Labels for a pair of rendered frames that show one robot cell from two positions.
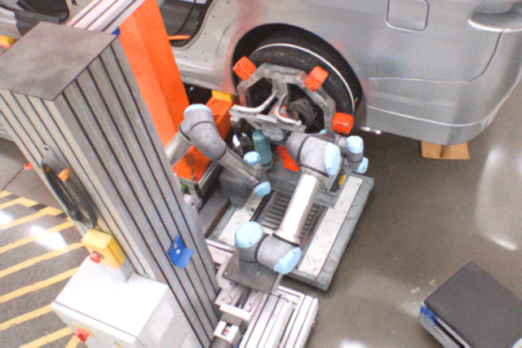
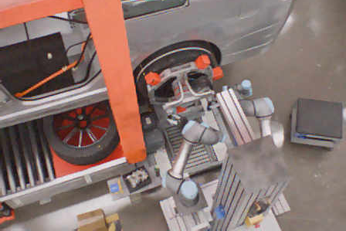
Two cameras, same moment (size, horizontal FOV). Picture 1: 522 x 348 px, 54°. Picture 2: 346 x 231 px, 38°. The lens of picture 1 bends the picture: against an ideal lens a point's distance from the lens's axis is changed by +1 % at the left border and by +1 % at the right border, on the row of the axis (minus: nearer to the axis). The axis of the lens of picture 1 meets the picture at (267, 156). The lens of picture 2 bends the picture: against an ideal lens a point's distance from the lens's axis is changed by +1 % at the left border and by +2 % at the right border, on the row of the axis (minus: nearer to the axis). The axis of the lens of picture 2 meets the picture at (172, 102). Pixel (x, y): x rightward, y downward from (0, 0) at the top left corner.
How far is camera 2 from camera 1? 2.36 m
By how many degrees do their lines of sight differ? 32
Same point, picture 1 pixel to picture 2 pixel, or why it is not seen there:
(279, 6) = (171, 37)
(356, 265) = not seen: hidden behind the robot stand
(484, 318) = (324, 120)
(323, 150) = (266, 104)
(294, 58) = (184, 58)
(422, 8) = (259, 5)
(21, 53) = (245, 169)
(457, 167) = not seen: hidden behind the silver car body
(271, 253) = not seen: hidden behind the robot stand
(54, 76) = (276, 168)
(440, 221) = (254, 83)
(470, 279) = (306, 107)
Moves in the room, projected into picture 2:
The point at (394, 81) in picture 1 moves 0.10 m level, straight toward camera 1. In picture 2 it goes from (240, 39) to (247, 48)
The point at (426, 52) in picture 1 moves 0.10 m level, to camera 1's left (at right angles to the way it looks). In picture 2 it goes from (259, 20) to (252, 29)
